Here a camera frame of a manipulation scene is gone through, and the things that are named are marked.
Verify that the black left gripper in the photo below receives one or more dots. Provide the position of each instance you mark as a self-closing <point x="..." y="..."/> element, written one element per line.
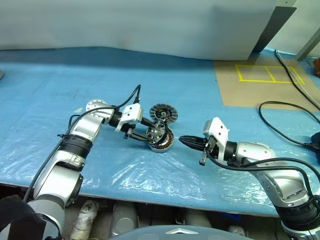
<point x="130" y="131"/>

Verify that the aluminium profile post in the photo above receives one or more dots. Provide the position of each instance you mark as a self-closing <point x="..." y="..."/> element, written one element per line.
<point x="310" y="40"/>

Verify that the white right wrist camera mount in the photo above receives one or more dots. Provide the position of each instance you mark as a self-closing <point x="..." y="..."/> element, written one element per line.
<point x="220" y="130"/>

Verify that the black fabric shape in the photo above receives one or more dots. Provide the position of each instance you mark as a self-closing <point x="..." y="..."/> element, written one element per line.
<point x="15" y="220"/>

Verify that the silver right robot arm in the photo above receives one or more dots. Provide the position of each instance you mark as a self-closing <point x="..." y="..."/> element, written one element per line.
<point x="255" y="152"/>

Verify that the white backdrop board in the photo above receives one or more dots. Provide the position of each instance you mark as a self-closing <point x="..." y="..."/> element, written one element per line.
<point x="125" y="25"/>

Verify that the brown paper sheet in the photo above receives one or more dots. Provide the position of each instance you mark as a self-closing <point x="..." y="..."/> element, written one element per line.
<point x="245" y="95"/>

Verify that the small white rounded shape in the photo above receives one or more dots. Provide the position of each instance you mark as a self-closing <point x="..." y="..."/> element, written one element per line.
<point x="237" y="230"/>

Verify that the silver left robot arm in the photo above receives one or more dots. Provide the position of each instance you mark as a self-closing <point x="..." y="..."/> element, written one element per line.
<point x="85" y="127"/>

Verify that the round grey rotor disc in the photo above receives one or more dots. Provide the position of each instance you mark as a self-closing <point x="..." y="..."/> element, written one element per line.
<point x="157" y="111"/>

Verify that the grey rounded shape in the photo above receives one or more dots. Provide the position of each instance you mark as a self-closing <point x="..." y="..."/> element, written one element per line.
<point x="125" y="220"/>
<point x="195" y="218"/>

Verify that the red-brown block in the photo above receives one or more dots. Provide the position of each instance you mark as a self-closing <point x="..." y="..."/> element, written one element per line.
<point x="317" y="68"/>

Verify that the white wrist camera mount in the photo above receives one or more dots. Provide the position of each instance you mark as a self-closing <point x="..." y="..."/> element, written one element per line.
<point x="220" y="130"/>
<point x="131" y="112"/>

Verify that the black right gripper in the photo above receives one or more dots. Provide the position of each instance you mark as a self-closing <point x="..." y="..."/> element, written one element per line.
<point x="211" y="147"/>

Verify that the silver motor base copper windings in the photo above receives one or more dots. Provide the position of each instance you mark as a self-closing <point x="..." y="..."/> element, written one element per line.
<point x="162" y="147"/>

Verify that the grey robot torso silver chevron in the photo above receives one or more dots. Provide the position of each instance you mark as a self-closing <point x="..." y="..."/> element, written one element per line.
<point x="150" y="235"/>

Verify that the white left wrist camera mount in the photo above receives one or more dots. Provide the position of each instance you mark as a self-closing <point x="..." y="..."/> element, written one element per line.
<point x="131" y="112"/>

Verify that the white scuffed rounded shape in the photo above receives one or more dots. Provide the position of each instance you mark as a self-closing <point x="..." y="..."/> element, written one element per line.
<point x="85" y="220"/>

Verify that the blue plastic table sheet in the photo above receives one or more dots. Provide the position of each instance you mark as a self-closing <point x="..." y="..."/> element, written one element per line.
<point x="175" y="82"/>

